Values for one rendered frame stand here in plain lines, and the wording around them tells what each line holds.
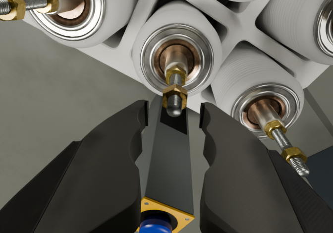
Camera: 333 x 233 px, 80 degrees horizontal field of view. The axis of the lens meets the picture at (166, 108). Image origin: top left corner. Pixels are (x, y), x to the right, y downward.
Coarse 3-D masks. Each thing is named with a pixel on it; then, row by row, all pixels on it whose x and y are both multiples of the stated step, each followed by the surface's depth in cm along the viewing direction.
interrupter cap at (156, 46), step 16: (160, 32) 19; (176, 32) 19; (192, 32) 19; (144, 48) 20; (160, 48) 20; (176, 48) 20; (192, 48) 20; (208, 48) 19; (144, 64) 21; (160, 64) 21; (192, 64) 21; (208, 64) 20; (160, 80) 22; (192, 80) 21
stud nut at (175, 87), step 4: (176, 84) 14; (168, 88) 14; (172, 88) 13; (176, 88) 13; (180, 88) 14; (164, 92) 14; (168, 92) 13; (172, 92) 13; (176, 92) 13; (180, 92) 13; (184, 92) 14; (164, 96) 14; (168, 96) 14; (180, 96) 14; (184, 96) 14; (164, 100) 14; (184, 100) 14; (164, 104) 14; (184, 104) 14; (184, 108) 14
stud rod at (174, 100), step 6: (174, 78) 16; (180, 78) 16; (180, 84) 15; (174, 96) 13; (168, 102) 13; (174, 102) 13; (180, 102) 13; (168, 108) 13; (174, 108) 13; (180, 108) 13; (168, 114) 13; (174, 114) 13; (180, 114) 13
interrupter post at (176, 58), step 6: (174, 54) 19; (180, 54) 20; (168, 60) 19; (174, 60) 18; (180, 60) 18; (186, 60) 20; (168, 66) 18; (180, 66) 18; (186, 66) 18; (186, 72) 18
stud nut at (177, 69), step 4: (172, 68) 17; (176, 68) 17; (180, 68) 17; (168, 72) 17; (172, 72) 17; (176, 72) 17; (180, 72) 17; (184, 72) 17; (168, 76) 17; (184, 76) 17; (168, 80) 17; (184, 80) 17; (168, 84) 17; (184, 84) 17
